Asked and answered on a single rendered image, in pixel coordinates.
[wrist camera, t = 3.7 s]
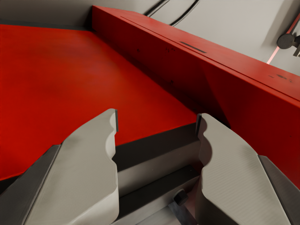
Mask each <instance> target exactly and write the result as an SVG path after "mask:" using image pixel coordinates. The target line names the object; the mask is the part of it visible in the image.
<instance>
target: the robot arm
mask: <svg viewBox="0 0 300 225"><path fill-rule="evenodd" d="M116 132H119V130H118V113H117V109H113V108H110V109H108V110H106V111H104V112H103V113H101V114H100V115H98V116H96V117H94V118H93V119H91V120H90V121H88V122H86V123H85V124H83V125H82V126H80V127H79V128H78V129H76V130H75V131H74V132H73V133H71V134H70V135H69V136H68V137H67V138H66V139H65V140H64V141H63V142H62V143H61V144H60V145H52V146H51V147H50V148H49V149H48V150H47V151H46V152H45V153H44V154H43V155H42V156H41V157H40V158H39V159H38V160H36V161H35V162H34V163H33V164H32V165H31V166H30V167H29V168H28V169H27V170H26V171H25V172H24V173H23V174H22V175H21V176H20V177H19V178H17V179H16V180H15V181H14V182H13V183H12V184H11V185H10V186H9V187H8V188H7V189H6V190H5V191H4V192H3V193H2V194H1V195H0V225H110V224H111V223H113V222H114V221H115V220H116V218H117V217H118V214H119V193H118V179H117V165H116V163H115V162H114V161H113V160H112V157H113V156H114V154H115V152H116V151H115V137H114V135H115V134H116ZM196 136H198V138H199V139H200V141H201V147H200V152H199V159H200V161H201V162H202V163H203V166H204V167H203V169H202V171H201V175H200V180H199V184H198V188H197V192H196V201H195V219H196V222H197V223H198V224H199V225H300V190H299V189H298V188H297V187H296V186H295V185H294V184H293V183H292V182H291V181H290V180H289V178H288V177H287V176H286V175H285V174H284V173H283V172H282V171H281V170H280V169H279V168H278V167H277V166H276V165H275V164H274V163H273V162H272V161H271V160H270V159H269V158H268V157H267V156H263V155H258V154H257V153H256V151H255V150H254V149H253V148H252V147H251V146H250V145H249V144H248V143H247V142H246V141H245V140H244V139H242V138H241V137H240V136H239V135H237V134H236V133H235V132H234V131H232V130H231V129H229V128H228V127H226V126H225V125H223V124H222V123H221V122H219V121H218V120H216V119H215V118H213V117H212V116H210V115H209V114H207V113H202V114H201V113H199V114H197V118H196Z"/></svg>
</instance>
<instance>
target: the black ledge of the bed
mask: <svg viewBox="0 0 300 225"><path fill-rule="evenodd" d="M200 147H201V141H200V139H199V138H198V136H196V123H193V124H190V125H186V126H183V127H180V128H176V129H173V130H170V131H166V132H164V133H160V134H156V135H153V136H150V137H146V138H143V139H140V140H137V141H134V142H130V143H127V144H123V145H121V146H117V147H115V151H116V152H115V154H114V156H113V157H112V160H113V161H114V162H115V163H116V165H117V179H118V193H119V198H121V197H123V196H125V195H127V194H129V193H131V192H133V191H135V190H138V189H140V188H142V187H143V186H146V185H148V184H150V183H152V182H154V181H156V180H158V179H160V178H162V177H164V176H166V175H168V174H171V173H173V172H175V171H177V170H179V169H181V168H183V167H185V166H187V165H191V166H192V167H193V168H194V169H195V170H196V171H197V172H198V173H199V174H200V175H201V171H202V169H203V167H204V166H203V163H202V162H201V161H200V159H199V152H200ZM19 177H20V176H18V177H15V178H12V179H8V180H5V181H2V182H0V195H1V194H2V193H3V192H4V191H5V190H6V189H7V188H8V187H9V186H10V185H11V184H12V183H13V182H14V181H15V180H16V179H17V178H19Z"/></svg>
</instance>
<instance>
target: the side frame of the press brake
mask: <svg viewBox="0 0 300 225"><path fill-rule="evenodd" d="M92 28H93V29H94V30H95V31H97V32H99V33H100V34H102V35H103V36H105V37H106V38H107V39H109V40H110V41H112V42H113V43H114V44H116V45H117V46H118V47H120V48H121V49H122V50H124V51H125V52H127V53H128V54H130V55H131V56H132V57H134V58H135V59H136V60H138V61H139V62H140V63H142V64H143V65H145V66H146V67H147V68H149V69H150V70H152V71H153V72H154V73H156V74H157V75H158V76H160V77H161V78H163V79H164V80H165V81H167V82H168V83H169V84H171V85H172V86H174V87H175V88H177V89H178V90H179V91H181V92H182V93H183V94H185V95H186V96H187V97H189V98H190V99H192V100H193V101H195V102H196V103H197V104H198V105H200V106H201V107H203V108H204V109H205V110H207V111H208V112H210V113H211V114H212V115H213V116H214V117H217V118H218V119H219V120H221V121H222V122H224V123H225V124H227V125H228V126H229V127H230V128H231V130H232V131H234V132H235V133H236V134H237V135H239V136H240V137H241V138H242V139H244V140H245V141H246V142H247V143H248V144H249V145H250V146H251V147H252V148H253V149H254V150H255V151H256V153H257V154H258V155H263V156H267V157H268V158H269V159H270V160H271V161H272V162H273V163H274V164H275V165H276V166H277V167H278V168H279V169H280V170H281V171H282V172H283V173H284V174H285V175H286V176H287V177H288V178H289V180H290V181H291V182H292V183H293V184H294V185H295V186H296V187H297V188H298V189H299V190H300V76H298V75H295V74H293V73H290V72H288V71H285V70H282V69H280V68H277V67H275V66H272V65H270V64H267V63H265V62H262V61H259V60H257V59H254V58H252V57H249V56H247V55H244V54H241V53H239V52H236V51H234V50H231V49H229V48H226V47H224V46H221V45H218V44H216V43H214V42H211V41H208V40H206V39H203V38H201V37H198V36H196V35H193V34H191V33H188V32H185V31H183V30H180V29H178V28H175V27H173V26H170V25H168V24H165V23H162V22H160V21H158V20H155V19H153V18H150V17H147V16H145V15H142V14H140V13H137V12H133V11H127V10H121V9H115V8H108V7H102V6H96V5H93V6H92Z"/></svg>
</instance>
